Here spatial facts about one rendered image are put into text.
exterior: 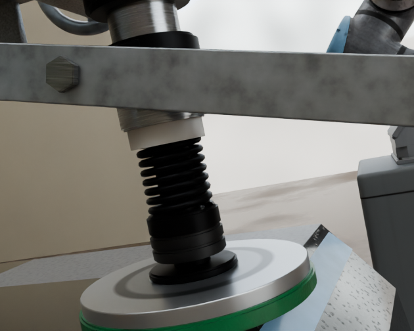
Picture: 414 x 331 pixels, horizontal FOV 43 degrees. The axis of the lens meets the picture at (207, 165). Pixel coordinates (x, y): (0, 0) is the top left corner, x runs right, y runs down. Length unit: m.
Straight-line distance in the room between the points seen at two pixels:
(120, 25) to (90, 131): 5.67
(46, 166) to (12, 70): 5.99
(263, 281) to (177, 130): 0.15
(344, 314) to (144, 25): 0.34
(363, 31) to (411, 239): 0.56
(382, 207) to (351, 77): 1.00
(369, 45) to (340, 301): 1.01
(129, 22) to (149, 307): 0.24
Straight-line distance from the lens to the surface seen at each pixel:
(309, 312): 0.51
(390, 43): 1.52
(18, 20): 0.66
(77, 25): 0.70
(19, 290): 0.74
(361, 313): 0.59
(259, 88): 0.41
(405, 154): 1.46
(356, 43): 1.50
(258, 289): 0.41
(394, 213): 1.39
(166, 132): 0.46
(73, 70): 0.45
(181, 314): 0.41
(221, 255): 0.50
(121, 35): 0.48
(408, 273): 1.43
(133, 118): 0.46
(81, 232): 6.38
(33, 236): 6.74
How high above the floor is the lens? 1.02
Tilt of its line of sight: 3 degrees down
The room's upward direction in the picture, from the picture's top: 11 degrees counter-clockwise
